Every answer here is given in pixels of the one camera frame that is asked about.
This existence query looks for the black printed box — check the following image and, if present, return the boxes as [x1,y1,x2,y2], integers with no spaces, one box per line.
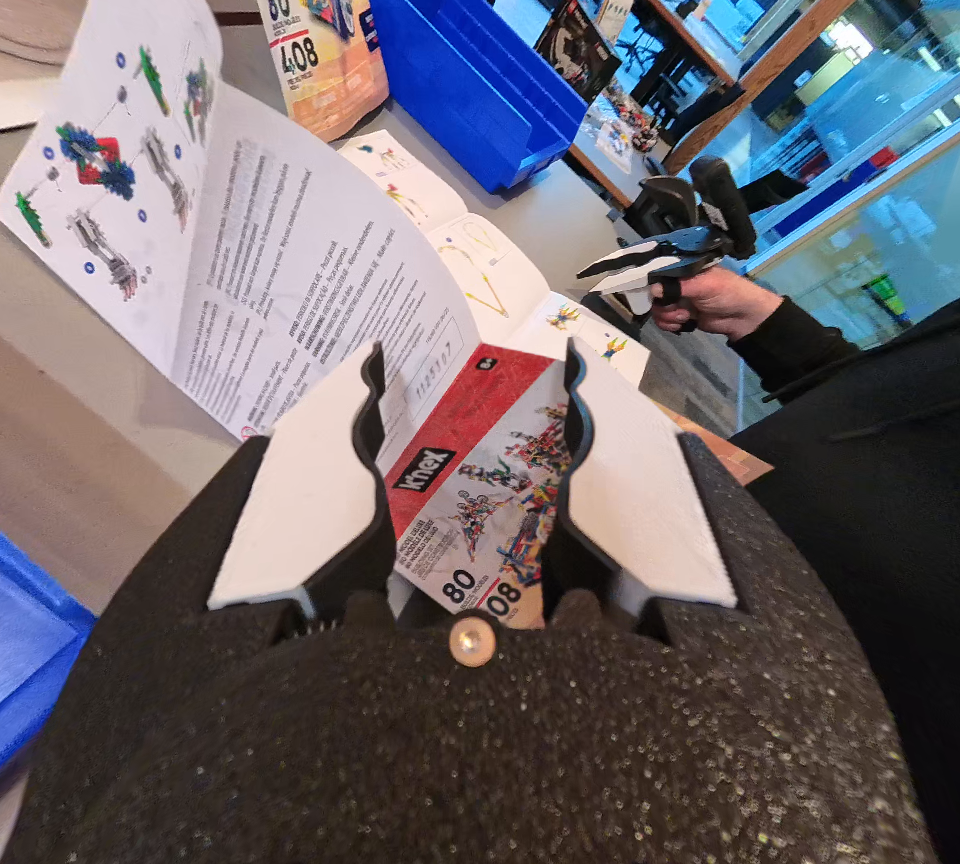
[534,0,624,107]

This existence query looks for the person's black-clothed torso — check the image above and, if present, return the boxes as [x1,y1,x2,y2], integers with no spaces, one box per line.
[731,301,960,864]

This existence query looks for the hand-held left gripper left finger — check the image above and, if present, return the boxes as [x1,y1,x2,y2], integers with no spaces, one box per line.
[206,342,397,621]

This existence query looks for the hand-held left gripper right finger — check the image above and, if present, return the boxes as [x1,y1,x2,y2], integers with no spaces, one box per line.
[543,337,740,621]

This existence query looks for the blue plastic bin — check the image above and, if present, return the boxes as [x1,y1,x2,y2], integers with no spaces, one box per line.
[357,0,591,197]
[0,532,97,778]

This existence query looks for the black chair back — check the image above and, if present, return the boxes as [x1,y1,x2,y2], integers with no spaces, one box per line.
[622,176,702,240]

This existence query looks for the wooden post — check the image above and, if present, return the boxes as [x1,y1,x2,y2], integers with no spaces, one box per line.
[663,0,925,176]

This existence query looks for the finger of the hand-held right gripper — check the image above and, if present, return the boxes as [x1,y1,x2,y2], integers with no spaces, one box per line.
[576,240,676,281]
[588,256,681,297]

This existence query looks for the loose toy pieces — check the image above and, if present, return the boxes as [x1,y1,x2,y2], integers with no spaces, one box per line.
[596,87,663,156]

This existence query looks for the person's right hand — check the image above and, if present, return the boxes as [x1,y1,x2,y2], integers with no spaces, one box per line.
[651,267,785,341]

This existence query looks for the toy instruction booklet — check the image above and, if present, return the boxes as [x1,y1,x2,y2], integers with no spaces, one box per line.
[0,0,651,631]

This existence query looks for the brown work table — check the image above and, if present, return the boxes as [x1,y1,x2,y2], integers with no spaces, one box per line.
[636,0,745,86]

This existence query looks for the toy building set bag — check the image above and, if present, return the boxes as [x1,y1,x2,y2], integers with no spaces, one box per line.
[231,0,391,143]

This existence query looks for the person's right forearm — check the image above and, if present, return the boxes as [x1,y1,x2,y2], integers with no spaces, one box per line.
[726,296,864,401]

